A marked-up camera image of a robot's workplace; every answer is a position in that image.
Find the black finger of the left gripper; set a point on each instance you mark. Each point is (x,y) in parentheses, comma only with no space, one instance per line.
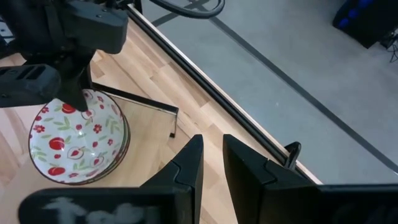
(74,87)
(28,85)

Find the black clamp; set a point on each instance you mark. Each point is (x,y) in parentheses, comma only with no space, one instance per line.
(293,154)

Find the white floral mini bowl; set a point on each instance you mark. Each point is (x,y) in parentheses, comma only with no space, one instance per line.
(71,140)

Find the black aluminium table frame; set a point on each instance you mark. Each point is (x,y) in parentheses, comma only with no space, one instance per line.
(217,93)

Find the black and blue equipment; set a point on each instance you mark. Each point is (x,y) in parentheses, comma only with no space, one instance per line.
(363,18)

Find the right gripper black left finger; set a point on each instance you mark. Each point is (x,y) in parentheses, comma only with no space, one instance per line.
(186,180)

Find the wooden tray board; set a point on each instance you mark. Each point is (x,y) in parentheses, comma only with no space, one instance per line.
(146,133)

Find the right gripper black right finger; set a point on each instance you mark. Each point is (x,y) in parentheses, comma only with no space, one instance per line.
(248,186)

